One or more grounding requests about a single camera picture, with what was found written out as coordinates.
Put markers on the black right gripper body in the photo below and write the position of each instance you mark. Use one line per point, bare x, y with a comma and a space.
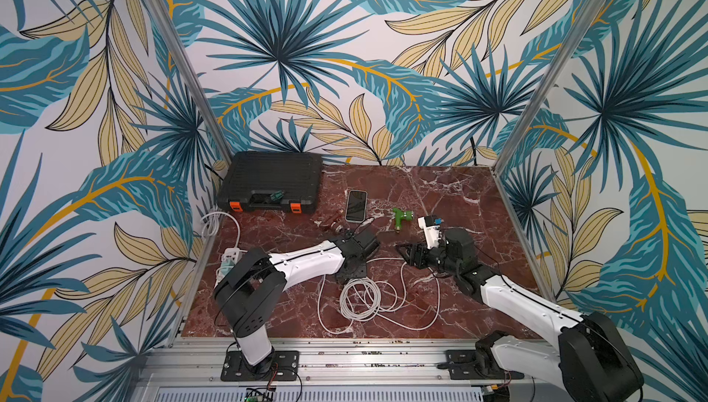
426, 255

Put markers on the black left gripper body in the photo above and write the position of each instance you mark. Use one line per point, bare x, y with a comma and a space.
360, 270

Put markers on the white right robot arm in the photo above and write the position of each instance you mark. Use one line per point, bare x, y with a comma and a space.
581, 353

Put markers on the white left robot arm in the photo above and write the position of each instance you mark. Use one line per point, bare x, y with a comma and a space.
249, 293

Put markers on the blue-cased smartphone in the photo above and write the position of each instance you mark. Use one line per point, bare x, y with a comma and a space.
356, 206

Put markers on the green plastic fitting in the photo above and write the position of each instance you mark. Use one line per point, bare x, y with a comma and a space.
400, 216

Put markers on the green black screwdriver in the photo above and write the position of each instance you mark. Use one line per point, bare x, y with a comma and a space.
276, 197

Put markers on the black plastic tool case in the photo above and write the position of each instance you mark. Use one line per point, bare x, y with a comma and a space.
254, 175

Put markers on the white power strip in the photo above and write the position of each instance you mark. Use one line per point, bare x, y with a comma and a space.
229, 259

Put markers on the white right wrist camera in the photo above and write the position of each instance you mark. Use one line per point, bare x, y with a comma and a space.
431, 226

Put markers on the maroon hose nozzle fitting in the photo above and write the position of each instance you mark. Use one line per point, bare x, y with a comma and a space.
332, 224

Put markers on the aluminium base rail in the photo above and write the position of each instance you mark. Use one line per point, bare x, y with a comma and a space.
192, 369

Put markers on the aluminium frame post right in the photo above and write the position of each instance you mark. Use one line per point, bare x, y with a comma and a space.
572, 40

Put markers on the aluminium frame post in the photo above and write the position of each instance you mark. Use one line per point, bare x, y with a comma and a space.
572, 40
174, 45

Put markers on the aluminium frame post left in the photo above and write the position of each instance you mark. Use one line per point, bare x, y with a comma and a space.
174, 45

